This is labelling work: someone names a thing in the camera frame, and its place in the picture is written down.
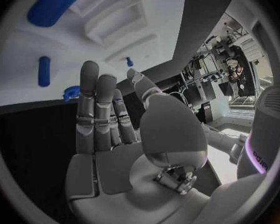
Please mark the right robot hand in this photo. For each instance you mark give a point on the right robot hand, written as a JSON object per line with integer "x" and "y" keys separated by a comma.
{"x": 116, "y": 168}

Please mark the blue gear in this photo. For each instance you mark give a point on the blue gear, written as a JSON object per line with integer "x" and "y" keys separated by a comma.
{"x": 71, "y": 93}

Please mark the blue peg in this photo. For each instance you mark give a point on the blue peg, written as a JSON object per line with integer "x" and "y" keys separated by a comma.
{"x": 129, "y": 61}

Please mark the white task board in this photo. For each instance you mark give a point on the white task board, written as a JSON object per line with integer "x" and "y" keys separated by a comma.
{"x": 67, "y": 46}

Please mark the equipment rack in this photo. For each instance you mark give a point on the equipment rack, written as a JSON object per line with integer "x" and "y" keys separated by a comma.
{"x": 200, "y": 82}

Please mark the thin long blue cylinder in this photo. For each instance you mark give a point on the thin long blue cylinder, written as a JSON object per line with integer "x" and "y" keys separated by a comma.
{"x": 44, "y": 71}

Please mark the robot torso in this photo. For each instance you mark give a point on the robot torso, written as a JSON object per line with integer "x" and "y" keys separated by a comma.
{"x": 263, "y": 127}

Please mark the person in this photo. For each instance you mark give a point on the person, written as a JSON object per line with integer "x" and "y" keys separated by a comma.
{"x": 237, "y": 72}

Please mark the large blue cylinder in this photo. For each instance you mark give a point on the large blue cylinder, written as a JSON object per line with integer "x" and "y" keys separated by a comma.
{"x": 53, "y": 5}

